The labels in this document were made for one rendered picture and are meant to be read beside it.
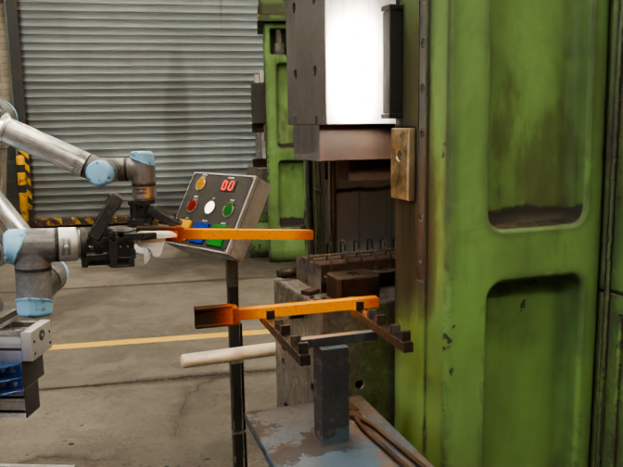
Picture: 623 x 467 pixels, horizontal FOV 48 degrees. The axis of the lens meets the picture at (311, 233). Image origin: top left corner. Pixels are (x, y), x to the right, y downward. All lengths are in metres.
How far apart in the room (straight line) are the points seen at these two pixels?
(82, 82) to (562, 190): 8.58
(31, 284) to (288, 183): 5.40
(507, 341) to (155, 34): 8.55
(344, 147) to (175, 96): 8.05
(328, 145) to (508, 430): 0.86
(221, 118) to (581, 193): 8.35
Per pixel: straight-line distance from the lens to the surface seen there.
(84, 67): 9.93
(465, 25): 1.58
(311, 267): 1.94
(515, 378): 1.83
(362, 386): 1.85
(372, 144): 1.90
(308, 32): 1.91
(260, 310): 1.54
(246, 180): 2.33
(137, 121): 9.86
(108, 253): 1.62
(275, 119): 6.78
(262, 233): 1.68
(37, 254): 1.59
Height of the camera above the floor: 1.37
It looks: 9 degrees down
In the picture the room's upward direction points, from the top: 1 degrees counter-clockwise
